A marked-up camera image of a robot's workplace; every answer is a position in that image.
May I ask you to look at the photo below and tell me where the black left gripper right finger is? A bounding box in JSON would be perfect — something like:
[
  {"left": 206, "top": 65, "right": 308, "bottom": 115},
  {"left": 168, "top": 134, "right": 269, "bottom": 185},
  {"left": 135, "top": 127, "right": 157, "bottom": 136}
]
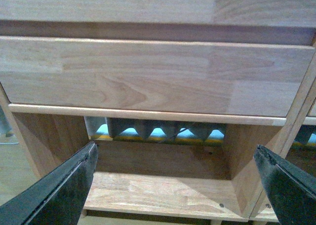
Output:
[{"left": 253, "top": 145, "right": 316, "bottom": 225}]

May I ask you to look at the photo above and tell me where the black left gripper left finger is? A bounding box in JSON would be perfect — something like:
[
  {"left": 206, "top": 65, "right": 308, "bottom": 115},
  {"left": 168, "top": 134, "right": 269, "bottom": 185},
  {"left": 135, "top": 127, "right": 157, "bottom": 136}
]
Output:
[{"left": 0, "top": 142, "right": 98, "bottom": 225}]

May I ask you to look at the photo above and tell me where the left wooden shelf cabinet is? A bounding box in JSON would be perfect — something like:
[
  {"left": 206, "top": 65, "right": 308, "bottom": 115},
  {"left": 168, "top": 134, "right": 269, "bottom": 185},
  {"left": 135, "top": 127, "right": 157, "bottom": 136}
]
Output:
[{"left": 0, "top": 0, "right": 316, "bottom": 225}]

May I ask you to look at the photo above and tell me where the lower wooden drawer front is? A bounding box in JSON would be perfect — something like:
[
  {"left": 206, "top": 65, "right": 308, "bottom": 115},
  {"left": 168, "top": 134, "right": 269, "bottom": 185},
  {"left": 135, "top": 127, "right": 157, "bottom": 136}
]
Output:
[{"left": 0, "top": 37, "right": 315, "bottom": 117}]

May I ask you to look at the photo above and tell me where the wooden drawer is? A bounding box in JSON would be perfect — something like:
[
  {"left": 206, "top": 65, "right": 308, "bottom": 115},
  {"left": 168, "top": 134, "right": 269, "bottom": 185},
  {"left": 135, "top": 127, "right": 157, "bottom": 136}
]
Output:
[
  {"left": 0, "top": 0, "right": 316, "bottom": 28},
  {"left": 0, "top": 37, "right": 315, "bottom": 117}
]

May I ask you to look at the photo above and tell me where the upper wooden drawer front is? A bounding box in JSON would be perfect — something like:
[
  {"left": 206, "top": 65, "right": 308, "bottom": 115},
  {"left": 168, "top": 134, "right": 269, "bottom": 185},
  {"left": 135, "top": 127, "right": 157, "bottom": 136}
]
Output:
[{"left": 0, "top": 0, "right": 316, "bottom": 28}]

